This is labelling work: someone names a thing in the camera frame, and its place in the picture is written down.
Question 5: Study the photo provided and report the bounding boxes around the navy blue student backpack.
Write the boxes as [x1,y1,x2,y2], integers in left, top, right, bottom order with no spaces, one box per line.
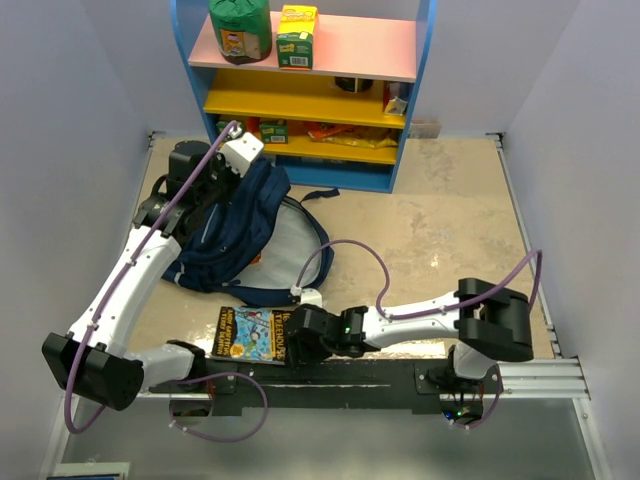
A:
[162,158,334,307]

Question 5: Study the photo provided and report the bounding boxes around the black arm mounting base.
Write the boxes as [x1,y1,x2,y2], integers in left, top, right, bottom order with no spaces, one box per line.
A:
[151,359,502,419]

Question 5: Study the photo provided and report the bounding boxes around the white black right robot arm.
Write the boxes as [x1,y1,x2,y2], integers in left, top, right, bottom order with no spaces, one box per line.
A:
[285,278,534,393]

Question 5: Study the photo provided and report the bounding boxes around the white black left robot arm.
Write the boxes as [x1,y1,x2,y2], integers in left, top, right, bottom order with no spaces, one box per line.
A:
[42,133,264,411]

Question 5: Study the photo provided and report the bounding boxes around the small green box left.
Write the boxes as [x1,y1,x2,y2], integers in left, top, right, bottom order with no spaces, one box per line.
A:
[215,117,247,143]

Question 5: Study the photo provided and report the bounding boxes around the small green box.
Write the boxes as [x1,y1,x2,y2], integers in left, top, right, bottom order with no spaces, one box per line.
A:
[215,117,247,143]
[259,119,289,144]

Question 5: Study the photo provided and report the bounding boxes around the small green box right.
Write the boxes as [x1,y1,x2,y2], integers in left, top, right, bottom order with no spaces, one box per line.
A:
[259,119,289,144]

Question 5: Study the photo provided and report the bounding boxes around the blue shelf unit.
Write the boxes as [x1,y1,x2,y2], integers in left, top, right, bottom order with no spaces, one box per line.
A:
[169,1,438,193]

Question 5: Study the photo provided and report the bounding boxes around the green cylindrical package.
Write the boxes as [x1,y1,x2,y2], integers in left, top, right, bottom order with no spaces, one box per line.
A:
[208,0,273,65]

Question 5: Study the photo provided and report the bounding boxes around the orange yellow snack packets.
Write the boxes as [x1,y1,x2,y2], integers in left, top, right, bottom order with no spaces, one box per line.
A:
[302,121,398,149]

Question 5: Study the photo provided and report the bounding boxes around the yellow green carton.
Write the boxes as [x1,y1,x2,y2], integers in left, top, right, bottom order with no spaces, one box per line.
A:
[276,5,318,70]

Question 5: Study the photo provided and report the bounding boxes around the small snack pouch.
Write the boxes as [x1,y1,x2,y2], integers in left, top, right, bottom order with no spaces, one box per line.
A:
[383,82,409,116]

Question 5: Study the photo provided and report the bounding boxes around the small box behind shelf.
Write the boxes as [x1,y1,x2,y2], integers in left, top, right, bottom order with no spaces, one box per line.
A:
[408,119,441,139]

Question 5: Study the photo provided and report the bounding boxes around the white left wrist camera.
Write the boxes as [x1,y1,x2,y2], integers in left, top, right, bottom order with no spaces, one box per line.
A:
[219,132,264,177]

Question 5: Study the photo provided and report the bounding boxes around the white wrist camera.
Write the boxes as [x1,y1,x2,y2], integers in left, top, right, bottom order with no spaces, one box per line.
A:
[290,285,323,308]
[219,132,264,177]

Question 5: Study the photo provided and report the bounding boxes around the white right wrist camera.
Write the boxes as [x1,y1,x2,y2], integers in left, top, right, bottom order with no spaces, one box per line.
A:
[290,285,323,308]

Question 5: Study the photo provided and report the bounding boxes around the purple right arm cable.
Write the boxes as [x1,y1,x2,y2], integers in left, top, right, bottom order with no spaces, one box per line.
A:
[294,238,544,321]

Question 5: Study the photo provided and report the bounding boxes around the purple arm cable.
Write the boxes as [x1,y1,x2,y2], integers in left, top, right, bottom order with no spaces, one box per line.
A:
[294,238,544,321]
[63,119,240,435]

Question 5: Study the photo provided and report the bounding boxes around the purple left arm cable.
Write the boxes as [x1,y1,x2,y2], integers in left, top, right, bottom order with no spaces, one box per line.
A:
[63,119,240,435]

